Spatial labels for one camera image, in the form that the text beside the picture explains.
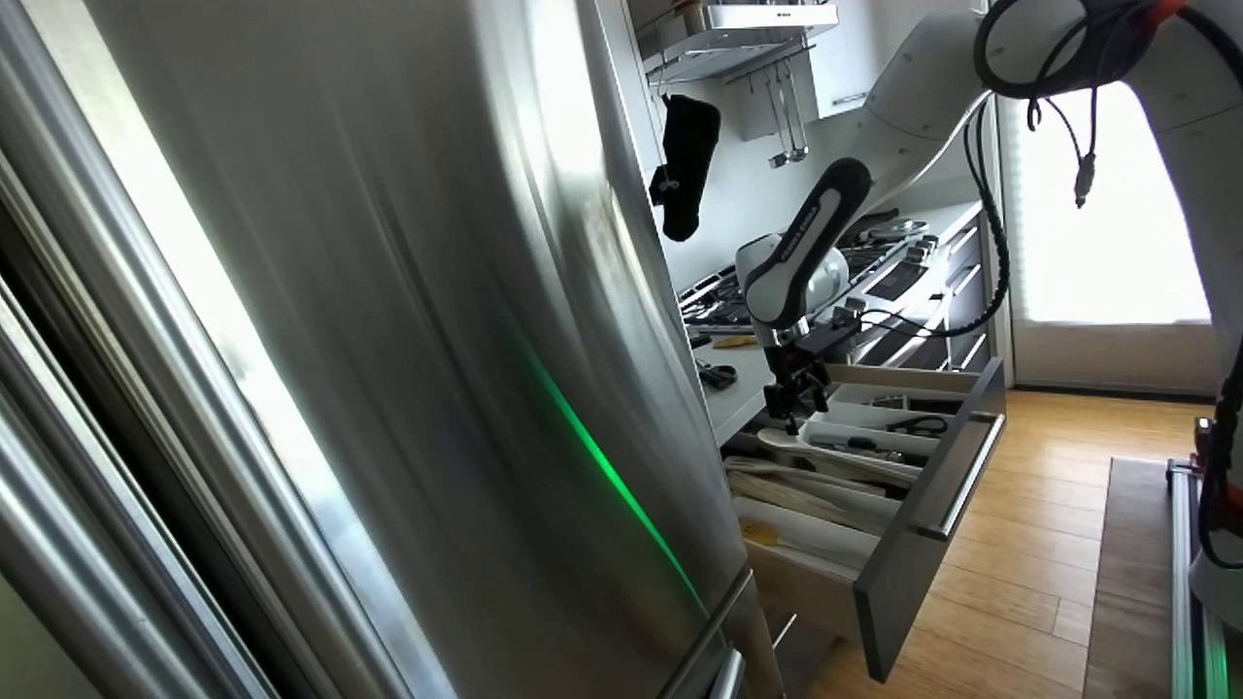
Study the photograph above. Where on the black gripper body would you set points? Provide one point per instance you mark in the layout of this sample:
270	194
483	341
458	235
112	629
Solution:
799	367

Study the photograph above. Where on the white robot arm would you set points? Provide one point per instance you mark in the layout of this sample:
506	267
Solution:
905	117

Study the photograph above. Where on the wooden drawer with grey front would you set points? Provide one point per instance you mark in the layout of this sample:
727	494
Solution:
905	585

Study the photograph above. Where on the white plastic cutlery tray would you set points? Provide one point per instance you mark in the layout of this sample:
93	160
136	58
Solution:
848	429

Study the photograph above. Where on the small black pan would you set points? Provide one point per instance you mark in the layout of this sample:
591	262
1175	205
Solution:
717	375

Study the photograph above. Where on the brass tiered cake stand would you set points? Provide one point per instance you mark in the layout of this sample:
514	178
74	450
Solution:
738	314

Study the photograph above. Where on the hanging metal utensil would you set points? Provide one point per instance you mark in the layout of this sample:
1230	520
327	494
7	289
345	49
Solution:
778	156
801	150

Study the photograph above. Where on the black oven mitt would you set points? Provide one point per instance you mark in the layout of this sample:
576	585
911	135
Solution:
683	156

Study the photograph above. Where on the bright glass door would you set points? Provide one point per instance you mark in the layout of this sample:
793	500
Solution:
1113	256

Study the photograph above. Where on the range hood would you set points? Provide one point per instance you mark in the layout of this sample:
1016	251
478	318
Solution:
764	15

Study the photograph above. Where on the brown floor rug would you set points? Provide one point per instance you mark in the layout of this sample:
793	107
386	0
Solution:
1127	585

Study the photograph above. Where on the metal robot stand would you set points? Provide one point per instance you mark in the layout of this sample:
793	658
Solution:
1187	585

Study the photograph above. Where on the white wall cabinet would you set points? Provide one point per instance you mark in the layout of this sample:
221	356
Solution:
848	64

